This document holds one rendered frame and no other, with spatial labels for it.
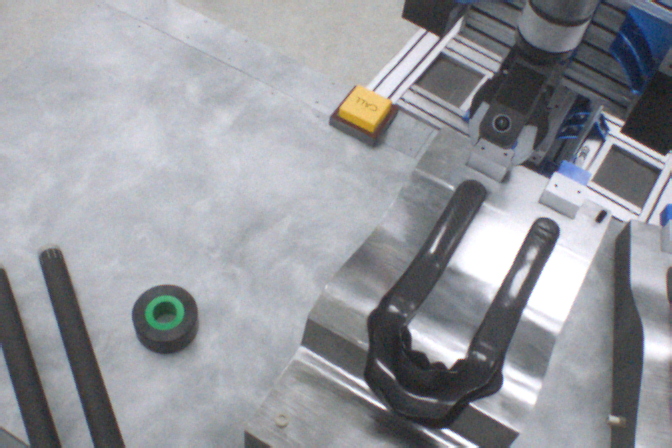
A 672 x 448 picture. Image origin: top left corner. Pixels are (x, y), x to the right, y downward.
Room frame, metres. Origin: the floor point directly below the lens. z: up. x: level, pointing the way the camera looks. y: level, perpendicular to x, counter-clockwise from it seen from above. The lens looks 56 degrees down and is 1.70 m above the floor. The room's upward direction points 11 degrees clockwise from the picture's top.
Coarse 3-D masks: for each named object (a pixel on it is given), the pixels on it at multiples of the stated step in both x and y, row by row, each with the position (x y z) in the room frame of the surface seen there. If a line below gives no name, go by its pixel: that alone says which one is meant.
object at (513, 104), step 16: (528, 64) 0.68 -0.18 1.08; (544, 64) 0.68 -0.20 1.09; (512, 80) 0.66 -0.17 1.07; (528, 80) 0.67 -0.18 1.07; (544, 80) 0.67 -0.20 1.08; (496, 96) 0.65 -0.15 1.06; (512, 96) 0.65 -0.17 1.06; (528, 96) 0.65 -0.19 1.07; (496, 112) 0.63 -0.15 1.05; (512, 112) 0.63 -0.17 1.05; (528, 112) 0.63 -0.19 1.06; (480, 128) 0.61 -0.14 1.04; (496, 128) 0.61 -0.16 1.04; (512, 128) 0.61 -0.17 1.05; (496, 144) 0.61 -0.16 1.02; (512, 144) 0.60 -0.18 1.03
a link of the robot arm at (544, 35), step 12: (528, 12) 0.69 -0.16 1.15; (528, 24) 0.69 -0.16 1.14; (540, 24) 0.68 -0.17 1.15; (552, 24) 0.67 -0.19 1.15; (528, 36) 0.68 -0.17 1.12; (540, 36) 0.68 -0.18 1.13; (552, 36) 0.67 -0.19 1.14; (564, 36) 0.67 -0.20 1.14; (576, 36) 0.68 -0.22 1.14; (540, 48) 0.68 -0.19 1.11; (552, 48) 0.67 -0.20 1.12; (564, 48) 0.68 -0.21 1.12
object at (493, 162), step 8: (480, 144) 0.69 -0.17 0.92; (488, 144) 0.70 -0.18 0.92; (472, 152) 0.68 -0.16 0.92; (480, 152) 0.68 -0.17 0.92; (488, 152) 0.68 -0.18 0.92; (496, 152) 0.69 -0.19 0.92; (504, 152) 0.69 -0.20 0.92; (512, 152) 0.69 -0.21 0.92; (472, 160) 0.68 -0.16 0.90; (480, 160) 0.67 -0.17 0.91; (488, 160) 0.67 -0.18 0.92; (496, 160) 0.67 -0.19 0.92; (504, 160) 0.67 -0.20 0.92; (472, 168) 0.67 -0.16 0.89; (480, 168) 0.67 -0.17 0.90; (488, 168) 0.67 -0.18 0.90; (496, 168) 0.66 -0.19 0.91; (504, 168) 0.66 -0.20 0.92; (488, 176) 0.67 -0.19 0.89; (496, 176) 0.66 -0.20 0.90; (504, 176) 0.68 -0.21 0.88
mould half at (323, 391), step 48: (432, 144) 0.70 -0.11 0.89; (432, 192) 0.62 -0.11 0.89; (528, 192) 0.65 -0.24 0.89; (384, 240) 0.53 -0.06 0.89; (480, 240) 0.56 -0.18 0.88; (576, 240) 0.59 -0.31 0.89; (336, 288) 0.43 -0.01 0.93; (384, 288) 0.44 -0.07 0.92; (480, 288) 0.49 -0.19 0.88; (576, 288) 0.52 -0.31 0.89; (336, 336) 0.37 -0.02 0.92; (432, 336) 0.39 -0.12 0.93; (528, 336) 0.43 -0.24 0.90; (288, 384) 0.33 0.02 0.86; (336, 384) 0.34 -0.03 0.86; (528, 384) 0.35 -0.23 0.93; (288, 432) 0.28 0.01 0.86; (336, 432) 0.29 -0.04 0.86; (384, 432) 0.30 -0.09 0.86; (432, 432) 0.31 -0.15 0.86; (480, 432) 0.31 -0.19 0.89
